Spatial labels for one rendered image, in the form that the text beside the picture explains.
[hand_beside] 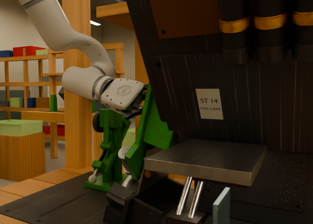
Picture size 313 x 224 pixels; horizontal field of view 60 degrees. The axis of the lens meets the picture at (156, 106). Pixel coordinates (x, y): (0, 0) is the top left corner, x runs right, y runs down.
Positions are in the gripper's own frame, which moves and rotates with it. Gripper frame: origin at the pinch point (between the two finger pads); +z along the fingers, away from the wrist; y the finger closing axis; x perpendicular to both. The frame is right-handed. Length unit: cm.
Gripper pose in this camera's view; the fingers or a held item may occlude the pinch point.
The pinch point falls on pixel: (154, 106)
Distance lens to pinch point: 73.7
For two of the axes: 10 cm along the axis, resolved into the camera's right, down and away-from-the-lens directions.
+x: 1.6, 6.4, 7.5
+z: 8.6, 2.9, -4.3
